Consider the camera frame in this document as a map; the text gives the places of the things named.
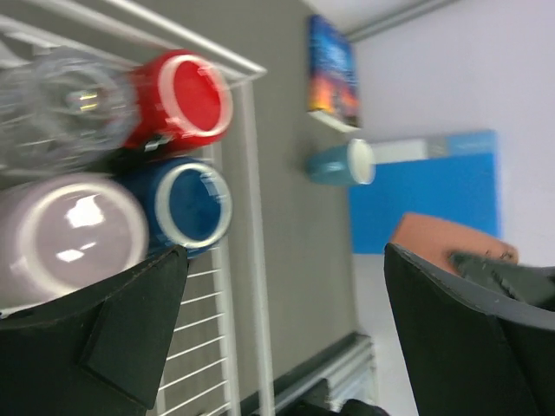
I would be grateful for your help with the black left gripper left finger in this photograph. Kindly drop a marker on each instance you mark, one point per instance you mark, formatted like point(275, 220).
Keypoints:
point(98, 351)

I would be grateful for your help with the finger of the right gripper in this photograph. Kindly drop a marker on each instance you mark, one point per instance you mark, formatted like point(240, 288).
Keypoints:
point(532, 285)

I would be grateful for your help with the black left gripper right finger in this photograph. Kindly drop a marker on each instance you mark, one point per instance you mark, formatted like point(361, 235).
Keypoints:
point(468, 350)

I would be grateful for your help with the terracotta pink mug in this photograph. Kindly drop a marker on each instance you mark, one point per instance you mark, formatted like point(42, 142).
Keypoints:
point(435, 239)

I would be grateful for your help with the lilac ceramic mug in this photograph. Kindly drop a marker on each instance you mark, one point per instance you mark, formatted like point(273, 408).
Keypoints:
point(62, 234)

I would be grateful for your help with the dark blue mug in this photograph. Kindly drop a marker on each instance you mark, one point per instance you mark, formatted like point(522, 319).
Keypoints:
point(186, 202)

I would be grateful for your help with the light blue floral mug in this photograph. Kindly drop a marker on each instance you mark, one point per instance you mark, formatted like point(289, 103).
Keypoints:
point(352, 163)

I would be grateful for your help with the blue folder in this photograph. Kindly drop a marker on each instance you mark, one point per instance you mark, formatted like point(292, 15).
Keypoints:
point(454, 177)

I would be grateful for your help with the clear glass cup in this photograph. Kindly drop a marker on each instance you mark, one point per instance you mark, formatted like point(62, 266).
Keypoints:
point(64, 111)

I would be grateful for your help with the red ceramic mug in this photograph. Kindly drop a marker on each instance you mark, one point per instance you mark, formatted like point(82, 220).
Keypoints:
point(182, 96)

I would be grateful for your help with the Jane Eyre book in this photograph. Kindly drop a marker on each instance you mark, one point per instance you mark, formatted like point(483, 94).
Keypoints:
point(333, 85)

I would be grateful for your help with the white wire dish rack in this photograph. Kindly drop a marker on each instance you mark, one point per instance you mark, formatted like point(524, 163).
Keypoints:
point(221, 348)

